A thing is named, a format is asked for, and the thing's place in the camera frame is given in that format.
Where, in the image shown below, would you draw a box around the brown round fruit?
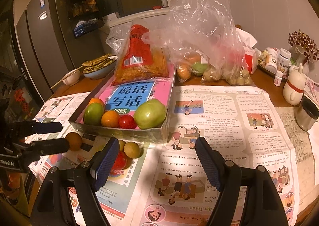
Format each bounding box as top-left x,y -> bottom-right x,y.
65,132 -> 83,151

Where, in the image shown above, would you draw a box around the green apple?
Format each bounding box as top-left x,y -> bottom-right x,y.
83,103 -> 104,126
134,99 -> 166,130

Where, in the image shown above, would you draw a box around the small orange tangerine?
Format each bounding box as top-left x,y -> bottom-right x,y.
88,98 -> 105,108

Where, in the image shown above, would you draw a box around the small yellow longan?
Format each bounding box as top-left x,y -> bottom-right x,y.
118,140 -> 126,151
123,142 -> 141,159

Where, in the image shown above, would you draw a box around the red cherry tomato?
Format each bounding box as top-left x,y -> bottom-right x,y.
118,114 -> 137,129

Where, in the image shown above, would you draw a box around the small white bowl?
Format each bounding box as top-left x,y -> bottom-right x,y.
62,69 -> 81,86

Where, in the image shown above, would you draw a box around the grey refrigerator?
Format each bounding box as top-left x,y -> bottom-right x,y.
16,0 -> 104,101

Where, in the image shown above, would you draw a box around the wooden chopsticks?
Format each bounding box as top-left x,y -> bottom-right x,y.
50,66 -> 83,89

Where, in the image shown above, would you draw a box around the blue bowl of pancakes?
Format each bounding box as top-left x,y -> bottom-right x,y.
82,54 -> 118,80

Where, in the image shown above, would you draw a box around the newspaper on table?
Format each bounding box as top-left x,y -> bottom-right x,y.
27,86 -> 299,225

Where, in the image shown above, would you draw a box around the steel cup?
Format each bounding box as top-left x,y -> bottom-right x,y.
295,97 -> 318,131

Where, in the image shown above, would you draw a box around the pink Chinese workbook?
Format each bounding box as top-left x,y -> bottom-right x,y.
77,62 -> 175,130

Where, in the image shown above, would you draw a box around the white rabbit figurine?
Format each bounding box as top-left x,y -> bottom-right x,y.
283,63 -> 306,106

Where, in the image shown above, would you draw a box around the small white pill bottle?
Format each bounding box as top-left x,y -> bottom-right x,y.
274,70 -> 283,87

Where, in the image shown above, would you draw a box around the red orange snack bag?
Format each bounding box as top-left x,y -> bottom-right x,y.
112,24 -> 169,85

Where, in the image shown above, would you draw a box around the dark storage shelf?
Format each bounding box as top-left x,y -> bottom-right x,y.
68,0 -> 104,38

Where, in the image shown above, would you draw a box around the white medicine bottle left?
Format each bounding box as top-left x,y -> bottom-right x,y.
265,48 -> 278,73

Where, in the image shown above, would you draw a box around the red white carton box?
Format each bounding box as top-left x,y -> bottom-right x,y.
243,47 -> 258,75

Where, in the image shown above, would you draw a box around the white medicine bottle large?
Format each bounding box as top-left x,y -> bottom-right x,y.
277,48 -> 291,77

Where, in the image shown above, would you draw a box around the dried flower bouquet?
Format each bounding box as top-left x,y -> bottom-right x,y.
288,30 -> 318,64

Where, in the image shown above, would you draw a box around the large clear plastic bag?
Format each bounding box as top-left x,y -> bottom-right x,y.
105,0 -> 254,87

